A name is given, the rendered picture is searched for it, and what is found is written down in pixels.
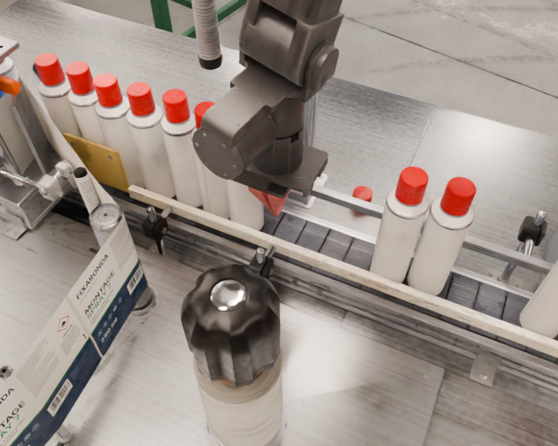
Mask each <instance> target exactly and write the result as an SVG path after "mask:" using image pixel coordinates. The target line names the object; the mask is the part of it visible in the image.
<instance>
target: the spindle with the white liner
mask: <svg viewBox="0 0 558 446"><path fill-rule="evenodd" d="M181 321H182V327H183V330H184V333H185V336H186V340H187V343H188V346H189V349H190V352H192V353H193V369H194V374H195V377H196V379H197V382H198V388H199V391H200V394H201V396H202V399H203V403H204V407H205V411H206V414H207V421H208V426H209V431H210V436H211V438H212V441H213V444H214V446H277V445H278V443H279V442H280V441H281V438H282V436H283V428H284V418H283V404H282V397H283V386H282V383H283V353H282V349H281V346H280V327H281V324H280V298H279V295H278V294H277V292H276V290H275V287H274V286H273V284H272V283H271V282H270V281H269V280H268V279H266V278H265V277H261V276H258V275H256V274H254V273H253V272H252V270H251V268H250V267H249V266H246V265H239V264H232V265H229V266H227V267H224V268H211V269H209V270H207V271H205V272H204V273H202V274H201V275H200V276H198V278H197V280H196V287H195V288H194V289H192V290H191V292H189V293H188V294H187V295H186V297H184V299H183V301H182V309H181Z"/></svg>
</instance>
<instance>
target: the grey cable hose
mask: <svg viewBox="0 0 558 446"><path fill-rule="evenodd" d="M191 2H192V10H193V15H194V21H195V28H196V35H197V42H198V62H199V64H200V66H201V67H202V68H204V69H206V70H214V69H217V68H219V67H220V66H221V64H222V60H223V57H222V53H221V46H220V37H219V28H218V18H217V8H216V0H191Z"/></svg>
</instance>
